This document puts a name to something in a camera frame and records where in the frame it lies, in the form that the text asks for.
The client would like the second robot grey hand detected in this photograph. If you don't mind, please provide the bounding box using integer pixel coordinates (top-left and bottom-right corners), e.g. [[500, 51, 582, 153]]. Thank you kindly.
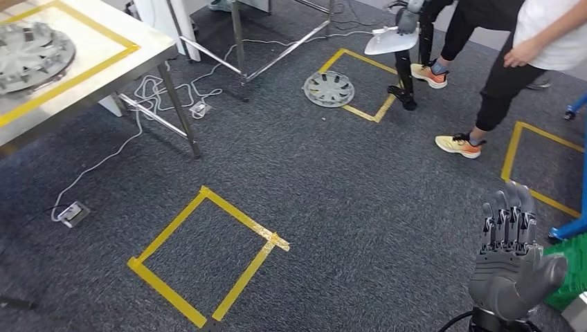
[[396, 8, 420, 36]]

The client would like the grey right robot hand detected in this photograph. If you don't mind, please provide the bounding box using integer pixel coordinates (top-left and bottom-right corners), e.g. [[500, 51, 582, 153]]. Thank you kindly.
[[467, 181, 570, 322]]

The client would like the white plastic mirror cover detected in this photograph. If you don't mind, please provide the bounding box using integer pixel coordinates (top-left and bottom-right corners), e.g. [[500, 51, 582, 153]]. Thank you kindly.
[[364, 26, 420, 56]]

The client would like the silver plastic hubcap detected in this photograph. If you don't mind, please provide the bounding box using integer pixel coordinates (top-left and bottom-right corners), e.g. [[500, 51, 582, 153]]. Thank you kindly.
[[0, 21, 77, 95], [303, 70, 355, 109]]

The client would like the stainless steel workbench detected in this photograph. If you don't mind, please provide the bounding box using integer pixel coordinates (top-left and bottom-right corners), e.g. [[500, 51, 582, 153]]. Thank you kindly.
[[0, 0, 203, 160]]

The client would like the yellow tape on workbench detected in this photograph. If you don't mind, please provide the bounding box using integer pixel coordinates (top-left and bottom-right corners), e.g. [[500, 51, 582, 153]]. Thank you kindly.
[[0, 0, 141, 128]]

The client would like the person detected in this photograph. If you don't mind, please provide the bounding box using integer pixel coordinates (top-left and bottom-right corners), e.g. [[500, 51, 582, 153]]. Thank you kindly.
[[410, 0, 587, 160]]

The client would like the white desk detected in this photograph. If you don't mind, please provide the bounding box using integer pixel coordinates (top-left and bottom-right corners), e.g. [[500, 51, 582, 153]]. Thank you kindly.
[[133, 0, 203, 63]]

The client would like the silver floor socket box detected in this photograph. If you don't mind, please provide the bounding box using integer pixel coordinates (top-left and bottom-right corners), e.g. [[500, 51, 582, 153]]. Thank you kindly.
[[57, 201, 91, 229]]

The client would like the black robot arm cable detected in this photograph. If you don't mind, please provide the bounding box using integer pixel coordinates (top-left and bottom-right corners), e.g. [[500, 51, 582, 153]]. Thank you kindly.
[[437, 311, 476, 332]]

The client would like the white power cable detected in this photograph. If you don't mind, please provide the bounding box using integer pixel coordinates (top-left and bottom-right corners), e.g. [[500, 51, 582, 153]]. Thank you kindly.
[[50, 29, 374, 223]]

